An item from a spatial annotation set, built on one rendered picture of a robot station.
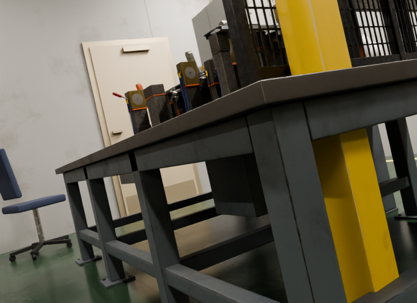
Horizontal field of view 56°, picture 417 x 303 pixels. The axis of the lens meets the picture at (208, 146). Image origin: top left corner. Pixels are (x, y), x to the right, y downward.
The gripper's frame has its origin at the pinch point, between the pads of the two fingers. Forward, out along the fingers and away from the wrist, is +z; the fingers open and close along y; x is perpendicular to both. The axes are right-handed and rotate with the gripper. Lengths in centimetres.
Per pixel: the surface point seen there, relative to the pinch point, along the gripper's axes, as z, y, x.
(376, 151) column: 76, -84, -16
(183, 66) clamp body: 11.1, 20.9, -37.8
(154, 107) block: 23, 20, -79
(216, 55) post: 22.1, 40.1, 15.1
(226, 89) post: 34, 40, 16
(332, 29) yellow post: 33, 47, 68
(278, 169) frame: 59, 74, 70
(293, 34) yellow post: 32, 53, 62
